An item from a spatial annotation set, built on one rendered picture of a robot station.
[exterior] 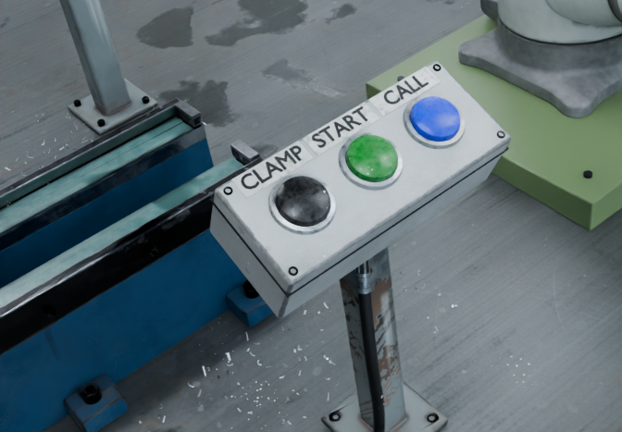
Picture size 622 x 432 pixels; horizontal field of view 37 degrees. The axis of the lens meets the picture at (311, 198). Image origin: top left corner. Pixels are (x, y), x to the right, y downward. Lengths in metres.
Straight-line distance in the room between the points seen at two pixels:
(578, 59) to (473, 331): 0.32
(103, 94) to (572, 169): 0.53
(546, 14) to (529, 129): 0.11
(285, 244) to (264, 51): 0.69
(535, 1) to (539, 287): 0.29
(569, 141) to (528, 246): 0.12
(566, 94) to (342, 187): 0.48
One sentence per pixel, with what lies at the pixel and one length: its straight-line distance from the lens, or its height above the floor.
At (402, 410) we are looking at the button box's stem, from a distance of 0.71.
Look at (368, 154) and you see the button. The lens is 0.52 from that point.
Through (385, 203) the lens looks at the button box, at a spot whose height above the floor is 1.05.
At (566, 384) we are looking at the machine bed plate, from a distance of 0.75.
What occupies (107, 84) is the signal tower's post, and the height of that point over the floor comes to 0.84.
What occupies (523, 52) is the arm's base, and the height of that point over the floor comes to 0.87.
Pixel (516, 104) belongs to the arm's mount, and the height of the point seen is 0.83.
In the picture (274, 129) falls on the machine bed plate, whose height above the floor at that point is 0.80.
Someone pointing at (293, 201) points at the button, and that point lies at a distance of 0.50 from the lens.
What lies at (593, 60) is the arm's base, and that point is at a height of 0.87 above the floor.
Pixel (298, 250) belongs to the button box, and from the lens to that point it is 0.49.
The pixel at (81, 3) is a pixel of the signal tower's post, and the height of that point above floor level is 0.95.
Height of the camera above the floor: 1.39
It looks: 40 degrees down
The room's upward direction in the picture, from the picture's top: 10 degrees counter-clockwise
